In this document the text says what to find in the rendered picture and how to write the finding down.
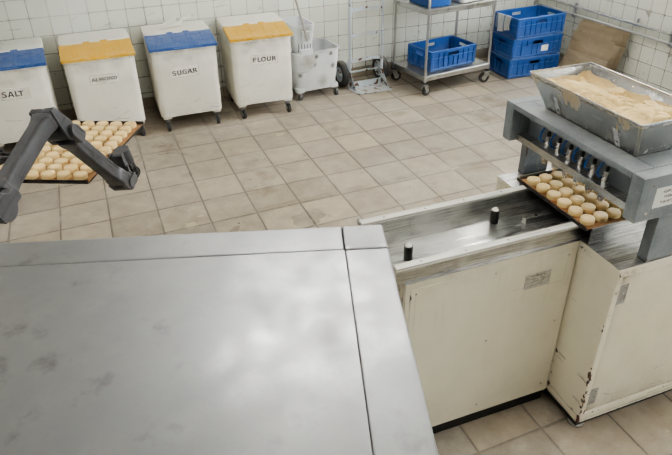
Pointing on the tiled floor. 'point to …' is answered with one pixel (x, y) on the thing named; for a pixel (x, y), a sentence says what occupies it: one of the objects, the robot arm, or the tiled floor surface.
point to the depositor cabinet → (610, 327)
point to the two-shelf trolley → (455, 34)
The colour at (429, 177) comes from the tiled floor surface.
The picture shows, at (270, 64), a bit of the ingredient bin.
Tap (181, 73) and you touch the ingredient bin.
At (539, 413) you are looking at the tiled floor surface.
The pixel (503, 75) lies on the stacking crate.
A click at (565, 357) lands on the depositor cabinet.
